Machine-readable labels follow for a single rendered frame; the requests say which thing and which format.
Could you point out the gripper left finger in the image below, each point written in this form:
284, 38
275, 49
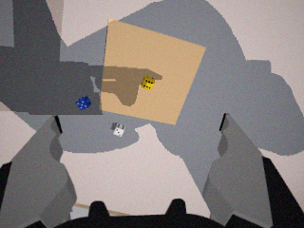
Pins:
36, 190

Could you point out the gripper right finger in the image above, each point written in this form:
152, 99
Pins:
244, 189

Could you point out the white die with black pips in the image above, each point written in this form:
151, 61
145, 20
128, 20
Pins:
119, 129

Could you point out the blue die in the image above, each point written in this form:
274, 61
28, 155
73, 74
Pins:
83, 102

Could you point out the yellow die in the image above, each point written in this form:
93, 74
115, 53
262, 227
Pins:
148, 82

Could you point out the tan flat mat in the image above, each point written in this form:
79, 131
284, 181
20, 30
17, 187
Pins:
130, 54

